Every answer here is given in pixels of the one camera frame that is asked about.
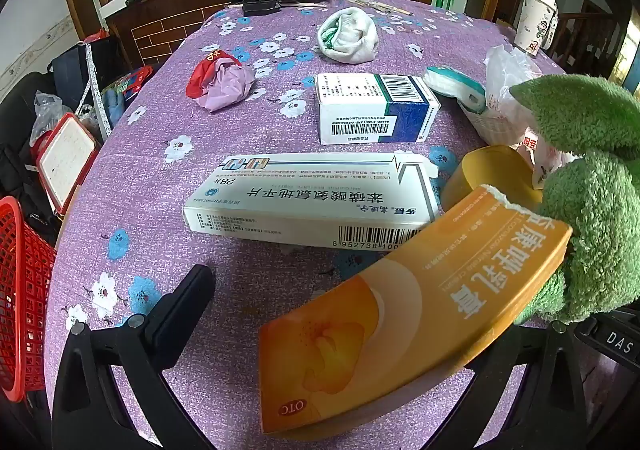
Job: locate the white printed cup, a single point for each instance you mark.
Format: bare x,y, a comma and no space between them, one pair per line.
532,19

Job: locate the white flat box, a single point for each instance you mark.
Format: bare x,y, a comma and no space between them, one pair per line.
114,7

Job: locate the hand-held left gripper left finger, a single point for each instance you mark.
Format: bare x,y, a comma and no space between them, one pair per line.
185,295

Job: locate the tissue pack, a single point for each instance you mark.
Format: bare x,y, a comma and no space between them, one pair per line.
452,82

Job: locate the white sock bundle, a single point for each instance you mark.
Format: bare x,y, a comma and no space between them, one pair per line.
355,37

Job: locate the black leather sofa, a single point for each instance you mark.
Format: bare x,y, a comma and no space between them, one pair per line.
15,104

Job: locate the purple floral tablecloth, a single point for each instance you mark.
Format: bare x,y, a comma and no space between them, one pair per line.
175,210

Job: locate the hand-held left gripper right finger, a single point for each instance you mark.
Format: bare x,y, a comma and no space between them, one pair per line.
540,370

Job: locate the orange medicine box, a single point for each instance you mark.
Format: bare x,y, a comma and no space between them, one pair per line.
400,330

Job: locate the dark blue bag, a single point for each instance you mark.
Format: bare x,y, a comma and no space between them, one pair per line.
85,64

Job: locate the red printed shopping bag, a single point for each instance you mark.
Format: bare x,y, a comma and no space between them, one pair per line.
130,82

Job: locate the red framed white tray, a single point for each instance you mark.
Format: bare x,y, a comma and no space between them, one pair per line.
65,159

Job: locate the clear plastic bag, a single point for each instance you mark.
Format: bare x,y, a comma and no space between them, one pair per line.
47,114

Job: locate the gold square lid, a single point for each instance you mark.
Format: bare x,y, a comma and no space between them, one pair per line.
490,169

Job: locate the green plush toy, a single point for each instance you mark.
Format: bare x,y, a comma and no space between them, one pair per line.
595,210

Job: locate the white plastic bag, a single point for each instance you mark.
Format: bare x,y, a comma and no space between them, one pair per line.
505,74

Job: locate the red plastic basket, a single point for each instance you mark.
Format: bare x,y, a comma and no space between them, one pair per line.
22,290

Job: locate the wooden stick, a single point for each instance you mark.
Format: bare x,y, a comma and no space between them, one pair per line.
370,2

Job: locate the long white medicine box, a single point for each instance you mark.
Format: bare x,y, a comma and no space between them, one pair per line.
310,200

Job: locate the red pink bag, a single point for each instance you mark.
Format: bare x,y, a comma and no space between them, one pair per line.
220,82

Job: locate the white blue medicine box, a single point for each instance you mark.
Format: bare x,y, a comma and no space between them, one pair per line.
370,104

